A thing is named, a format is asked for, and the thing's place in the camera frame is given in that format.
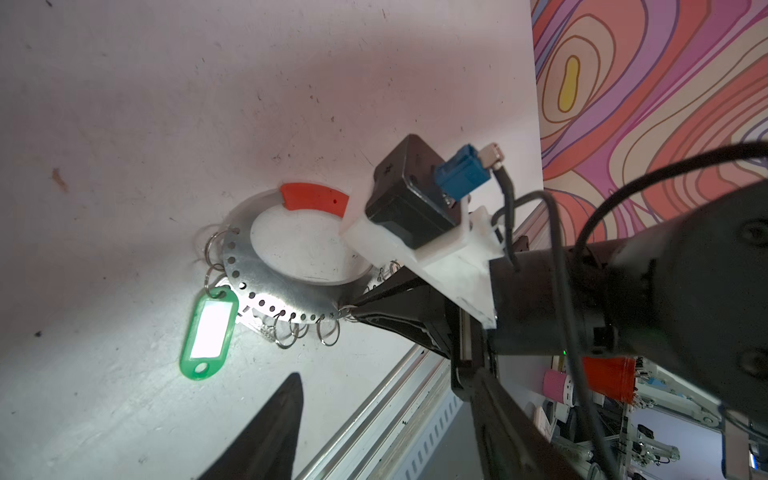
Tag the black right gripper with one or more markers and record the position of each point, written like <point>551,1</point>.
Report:
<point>480,324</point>

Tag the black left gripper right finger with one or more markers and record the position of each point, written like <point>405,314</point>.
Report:
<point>509,444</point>

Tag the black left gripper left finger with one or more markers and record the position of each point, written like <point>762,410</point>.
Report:
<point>266,448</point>

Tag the metal keyring disc red grip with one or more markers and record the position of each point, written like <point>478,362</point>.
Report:
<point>282,254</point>

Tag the green plastic key tag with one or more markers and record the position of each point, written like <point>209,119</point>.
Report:
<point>209,334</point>

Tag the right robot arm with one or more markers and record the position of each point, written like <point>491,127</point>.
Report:
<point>689,294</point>

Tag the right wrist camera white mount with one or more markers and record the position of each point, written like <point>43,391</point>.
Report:
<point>416,211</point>

